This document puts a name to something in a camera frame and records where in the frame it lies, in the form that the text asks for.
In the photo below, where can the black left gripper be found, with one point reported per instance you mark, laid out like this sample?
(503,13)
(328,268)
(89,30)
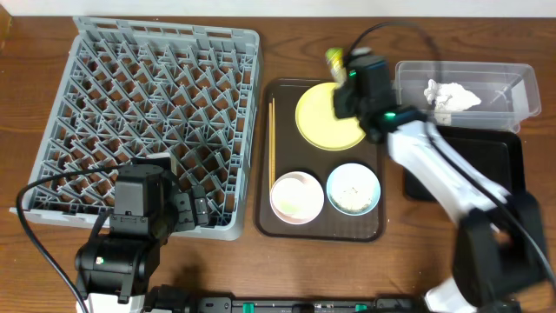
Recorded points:
(198,208)

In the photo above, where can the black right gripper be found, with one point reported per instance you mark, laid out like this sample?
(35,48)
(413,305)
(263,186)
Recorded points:
(340,99)

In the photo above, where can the green snack wrapper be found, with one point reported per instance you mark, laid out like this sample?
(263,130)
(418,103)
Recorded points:
(335,63)

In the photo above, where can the yellow round plate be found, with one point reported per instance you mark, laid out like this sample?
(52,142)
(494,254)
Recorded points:
(317,123)

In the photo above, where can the white tissue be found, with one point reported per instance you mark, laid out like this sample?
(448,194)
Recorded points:
(449,96)

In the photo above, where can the wooden chopstick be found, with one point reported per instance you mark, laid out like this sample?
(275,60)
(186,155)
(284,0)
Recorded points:
(268,147)
(272,144)

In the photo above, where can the light blue bowl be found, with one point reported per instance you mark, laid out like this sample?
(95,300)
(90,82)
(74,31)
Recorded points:
(353,189)

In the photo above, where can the pink bowl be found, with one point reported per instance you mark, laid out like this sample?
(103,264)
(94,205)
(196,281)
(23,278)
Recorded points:
(297,198)

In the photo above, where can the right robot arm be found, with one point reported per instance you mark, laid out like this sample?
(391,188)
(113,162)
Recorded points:
(500,245)

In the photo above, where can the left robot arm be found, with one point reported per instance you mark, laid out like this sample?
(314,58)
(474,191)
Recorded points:
(124,248)

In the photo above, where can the clear plastic waste bin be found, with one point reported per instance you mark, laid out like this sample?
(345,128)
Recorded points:
(493,96)

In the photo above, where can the grey dishwasher rack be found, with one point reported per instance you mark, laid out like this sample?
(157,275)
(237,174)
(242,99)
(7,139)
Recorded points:
(134,88)

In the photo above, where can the black waste tray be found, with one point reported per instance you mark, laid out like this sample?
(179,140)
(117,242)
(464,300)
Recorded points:
(496,154)

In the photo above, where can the dark brown serving tray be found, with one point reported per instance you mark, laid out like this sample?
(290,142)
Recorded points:
(295,153)

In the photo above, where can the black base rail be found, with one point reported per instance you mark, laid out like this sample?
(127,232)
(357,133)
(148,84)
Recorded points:
(278,305)

